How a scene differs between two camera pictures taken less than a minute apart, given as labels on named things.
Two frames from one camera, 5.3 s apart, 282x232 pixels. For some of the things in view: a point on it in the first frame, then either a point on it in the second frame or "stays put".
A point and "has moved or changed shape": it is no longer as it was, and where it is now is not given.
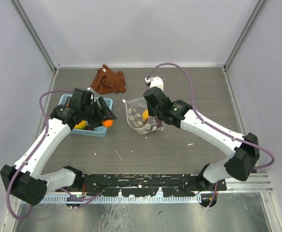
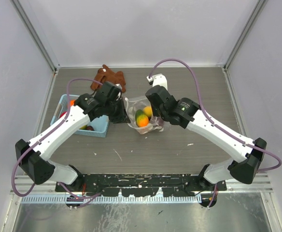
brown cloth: (106, 81) stays put
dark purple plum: (152, 120) has moved or changed shape
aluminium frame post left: (36, 31) stays put
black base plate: (144, 185) stays put
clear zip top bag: (138, 117) stays put
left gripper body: (92, 113) to (115, 110)
